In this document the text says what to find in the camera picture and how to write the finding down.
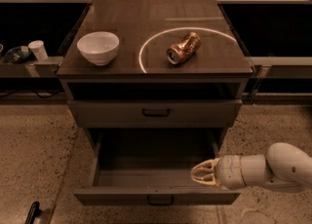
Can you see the dark patterned small bowl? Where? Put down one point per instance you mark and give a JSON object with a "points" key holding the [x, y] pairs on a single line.
{"points": [[17, 55]]}

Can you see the grey drawer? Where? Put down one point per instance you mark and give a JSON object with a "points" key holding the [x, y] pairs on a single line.
{"points": [[151, 167], [155, 114]]}

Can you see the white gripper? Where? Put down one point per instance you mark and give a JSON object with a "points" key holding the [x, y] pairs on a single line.
{"points": [[228, 171]]}

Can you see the grey top drawer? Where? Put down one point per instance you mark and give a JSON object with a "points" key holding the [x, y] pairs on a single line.
{"points": [[155, 114]]}

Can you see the white ceramic bowl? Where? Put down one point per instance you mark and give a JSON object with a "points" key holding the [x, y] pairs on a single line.
{"points": [[99, 48]]}

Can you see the crushed gold soda can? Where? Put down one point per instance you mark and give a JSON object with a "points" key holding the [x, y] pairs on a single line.
{"points": [[180, 52]]}

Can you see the black object on floor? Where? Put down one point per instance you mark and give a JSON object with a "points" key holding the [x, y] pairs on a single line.
{"points": [[34, 212]]}

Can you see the grey drawer cabinet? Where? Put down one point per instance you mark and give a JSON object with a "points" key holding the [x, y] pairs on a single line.
{"points": [[141, 71]]}

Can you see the white paper cup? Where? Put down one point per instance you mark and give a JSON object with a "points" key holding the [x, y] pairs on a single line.
{"points": [[38, 49]]}

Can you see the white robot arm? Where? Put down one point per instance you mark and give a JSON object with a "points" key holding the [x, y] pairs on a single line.
{"points": [[284, 168]]}

